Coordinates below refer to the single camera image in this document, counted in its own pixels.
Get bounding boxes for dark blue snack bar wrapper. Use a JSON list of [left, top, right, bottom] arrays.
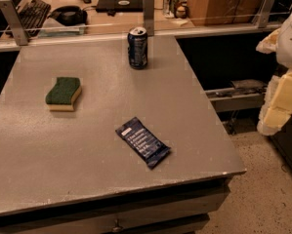
[[116, 117, 170, 170]]

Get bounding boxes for glass jar on desk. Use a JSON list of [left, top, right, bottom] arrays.
[[163, 0, 180, 18]]

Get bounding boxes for black keyboard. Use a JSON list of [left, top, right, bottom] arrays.
[[17, 0, 51, 37]]

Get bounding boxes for black headphones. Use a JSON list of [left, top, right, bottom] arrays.
[[50, 6, 87, 26]]

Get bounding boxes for green and yellow sponge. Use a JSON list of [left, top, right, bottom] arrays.
[[45, 77, 82, 111]]

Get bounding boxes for right metal divider bracket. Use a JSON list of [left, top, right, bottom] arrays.
[[256, 0, 275, 28]]

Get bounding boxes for metal divider bracket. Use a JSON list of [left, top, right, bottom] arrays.
[[143, 0, 154, 36], [256, 0, 275, 28], [0, 0, 28, 46]]

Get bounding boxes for left metal divider bracket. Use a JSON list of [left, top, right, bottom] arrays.
[[0, 0, 28, 46]]

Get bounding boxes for grey metal shelf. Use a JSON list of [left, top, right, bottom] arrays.
[[205, 79, 267, 112]]

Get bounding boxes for white robot arm with foam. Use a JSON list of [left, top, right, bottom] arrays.
[[256, 13, 292, 136]]

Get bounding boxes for middle metal divider bracket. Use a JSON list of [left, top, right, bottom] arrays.
[[143, 0, 154, 36]]

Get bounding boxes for small round brown object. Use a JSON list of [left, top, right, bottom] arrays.
[[176, 6, 187, 19]]

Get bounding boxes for dark blue drink can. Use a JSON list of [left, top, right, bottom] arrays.
[[127, 26, 147, 69]]

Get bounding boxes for black closed laptop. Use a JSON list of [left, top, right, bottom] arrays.
[[96, 0, 143, 13]]

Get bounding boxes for brown cardboard box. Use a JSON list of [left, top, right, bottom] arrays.
[[187, 0, 262, 26]]

